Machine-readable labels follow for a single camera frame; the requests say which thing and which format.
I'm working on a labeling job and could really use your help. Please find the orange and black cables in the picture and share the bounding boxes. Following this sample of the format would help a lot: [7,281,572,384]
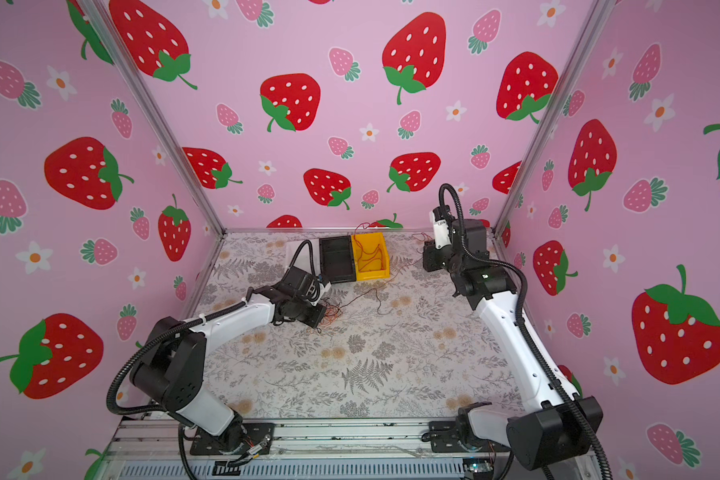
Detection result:
[311,286,391,330]

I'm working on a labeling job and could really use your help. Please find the red cable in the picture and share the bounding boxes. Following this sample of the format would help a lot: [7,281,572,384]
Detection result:
[353,223,385,274]

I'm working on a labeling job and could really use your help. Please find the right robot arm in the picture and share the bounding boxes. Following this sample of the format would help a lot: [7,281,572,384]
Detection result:
[422,183,613,479]

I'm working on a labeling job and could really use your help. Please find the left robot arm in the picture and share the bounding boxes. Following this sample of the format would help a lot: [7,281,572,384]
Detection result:
[106,240,330,453]

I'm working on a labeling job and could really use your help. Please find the white plastic bin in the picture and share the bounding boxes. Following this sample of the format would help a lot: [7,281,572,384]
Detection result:
[285,239,321,276]

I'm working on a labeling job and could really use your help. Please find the black plastic bin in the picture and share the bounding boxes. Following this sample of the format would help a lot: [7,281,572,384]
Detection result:
[319,235,357,284]

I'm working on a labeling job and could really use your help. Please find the yellow plastic bin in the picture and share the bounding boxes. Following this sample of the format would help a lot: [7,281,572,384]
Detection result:
[351,232,390,281]

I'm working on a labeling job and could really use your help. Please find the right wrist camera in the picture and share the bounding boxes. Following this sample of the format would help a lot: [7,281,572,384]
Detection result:
[430,206,454,250]

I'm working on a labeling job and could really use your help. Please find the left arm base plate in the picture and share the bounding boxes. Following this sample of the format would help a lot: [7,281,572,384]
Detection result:
[189,422,276,457]

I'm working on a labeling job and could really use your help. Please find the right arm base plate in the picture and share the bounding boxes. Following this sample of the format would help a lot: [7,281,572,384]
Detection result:
[420,420,510,453]

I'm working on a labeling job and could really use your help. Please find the aluminium frame rail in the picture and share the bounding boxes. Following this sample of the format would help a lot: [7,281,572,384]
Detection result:
[87,418,599,479]

